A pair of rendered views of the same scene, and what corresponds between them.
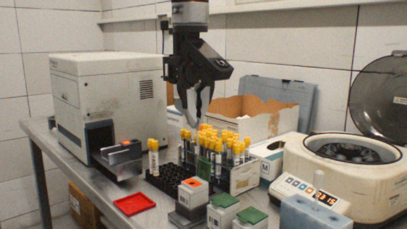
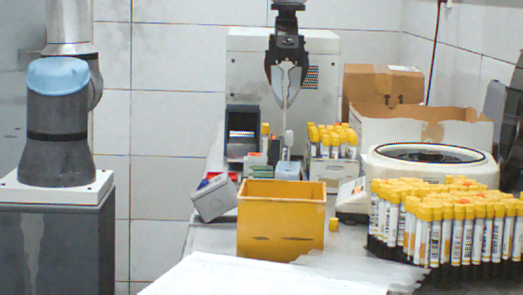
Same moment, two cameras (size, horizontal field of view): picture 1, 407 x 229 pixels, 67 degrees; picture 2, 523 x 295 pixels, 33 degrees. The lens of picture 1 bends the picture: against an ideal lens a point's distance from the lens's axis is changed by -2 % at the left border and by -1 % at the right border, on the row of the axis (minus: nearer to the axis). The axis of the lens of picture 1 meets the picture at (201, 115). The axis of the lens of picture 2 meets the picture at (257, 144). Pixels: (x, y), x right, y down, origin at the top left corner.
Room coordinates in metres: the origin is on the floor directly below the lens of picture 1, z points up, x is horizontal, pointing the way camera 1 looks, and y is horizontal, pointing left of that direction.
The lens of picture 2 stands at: (-0.78, -1.10, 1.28)
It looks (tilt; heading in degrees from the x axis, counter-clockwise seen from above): 10 degrees down; 40
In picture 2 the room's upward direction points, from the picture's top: 2 degrees clockwise
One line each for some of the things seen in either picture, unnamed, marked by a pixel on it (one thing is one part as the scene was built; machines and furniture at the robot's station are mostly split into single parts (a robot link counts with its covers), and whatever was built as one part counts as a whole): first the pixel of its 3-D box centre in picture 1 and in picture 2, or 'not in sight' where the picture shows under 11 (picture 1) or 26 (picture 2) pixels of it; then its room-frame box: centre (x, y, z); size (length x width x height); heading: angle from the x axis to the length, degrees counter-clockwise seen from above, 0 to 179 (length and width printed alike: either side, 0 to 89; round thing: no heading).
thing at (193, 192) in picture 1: (193, 196); (255, 170); (0.56, 0.02, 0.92); 0.05 x 0.04 x 0.06; 130
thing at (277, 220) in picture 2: not in sight; (281, 219); (0.28, -0.28, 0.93); 0.13 x 0.13 x 0.10; 36
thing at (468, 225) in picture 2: not in sight; (466, 241); (0.36, -0.55, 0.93); 0.02 x 0.02 x 0.11
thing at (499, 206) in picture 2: not in sight; (497, 239); (0.40, -0.58, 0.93); 0.02 x 0.02 x 0.11
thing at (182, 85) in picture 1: (187, 86); (275, 63); (0.62, 0.03, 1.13); 0.05 x 0.02 x 0.09; 131
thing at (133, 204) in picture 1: (134, 203); (221, 176); (0.60, 0.14, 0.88); 0.07 x 0.07 x 0.01; 40
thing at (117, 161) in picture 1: (111, 155); (241, 143); (0.77, 0.24, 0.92); 0.21 x 0.07 x 0.05; 40
